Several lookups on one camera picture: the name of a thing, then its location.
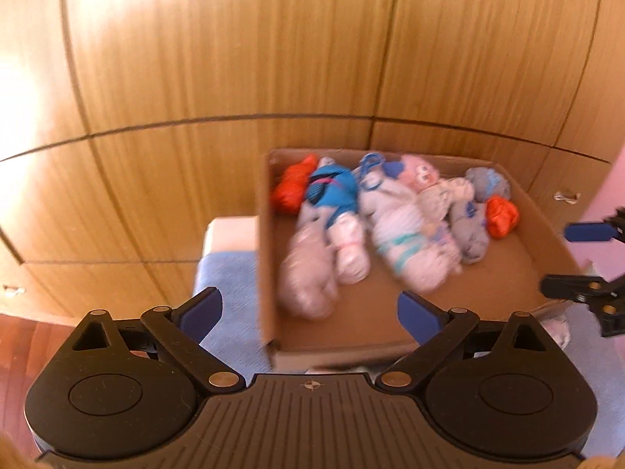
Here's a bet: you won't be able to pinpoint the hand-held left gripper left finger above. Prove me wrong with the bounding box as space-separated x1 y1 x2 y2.
72 286 245 392

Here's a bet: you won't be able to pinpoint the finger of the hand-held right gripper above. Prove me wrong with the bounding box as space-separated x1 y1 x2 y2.
539 274 625 338
563 206 625 244

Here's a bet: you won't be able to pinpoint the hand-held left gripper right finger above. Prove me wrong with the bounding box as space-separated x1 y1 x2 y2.
376 290 557 392

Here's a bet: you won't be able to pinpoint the cardboard box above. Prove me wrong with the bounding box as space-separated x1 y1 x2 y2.
258 148 594 368

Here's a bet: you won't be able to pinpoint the white sock bundle teal stripes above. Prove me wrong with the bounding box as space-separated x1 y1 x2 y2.
371 215 464 295

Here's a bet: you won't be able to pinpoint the orange sock ball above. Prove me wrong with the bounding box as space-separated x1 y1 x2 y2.
485 195 520 240

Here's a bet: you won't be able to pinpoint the white sock bundle pink stripe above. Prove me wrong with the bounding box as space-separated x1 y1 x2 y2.
326 211 370 285

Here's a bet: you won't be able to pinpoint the grey blue patterned sock bundle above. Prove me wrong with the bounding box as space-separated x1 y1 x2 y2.
448 199 490 265

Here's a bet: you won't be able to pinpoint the grey sock ball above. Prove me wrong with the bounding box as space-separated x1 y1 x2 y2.
464 166 511 204

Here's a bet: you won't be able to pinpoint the grey white sock bundle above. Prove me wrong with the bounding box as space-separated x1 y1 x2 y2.
279 224 339 319

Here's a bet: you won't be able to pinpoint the white patterned sock bundle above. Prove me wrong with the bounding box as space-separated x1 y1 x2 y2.
416 177 477 228

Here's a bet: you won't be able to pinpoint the blue towel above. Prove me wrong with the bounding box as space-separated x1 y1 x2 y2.
192 248 275 368

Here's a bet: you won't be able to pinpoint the pink bed sheet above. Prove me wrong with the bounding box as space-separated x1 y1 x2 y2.
580 149 625 304

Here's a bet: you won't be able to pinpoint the white cloth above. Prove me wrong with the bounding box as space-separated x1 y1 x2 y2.
539 315 571 349

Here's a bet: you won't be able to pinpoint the white box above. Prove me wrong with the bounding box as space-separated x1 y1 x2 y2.
203 216 261 256

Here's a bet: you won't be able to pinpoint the white sock bundle blue trim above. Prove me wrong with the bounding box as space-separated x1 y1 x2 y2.
358 151 421 235

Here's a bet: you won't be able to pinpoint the orange sock roll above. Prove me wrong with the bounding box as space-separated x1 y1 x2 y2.
270 153 320 216

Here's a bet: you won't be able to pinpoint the wooden wardrobe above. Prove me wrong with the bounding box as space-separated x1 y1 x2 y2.
0 0 618 323

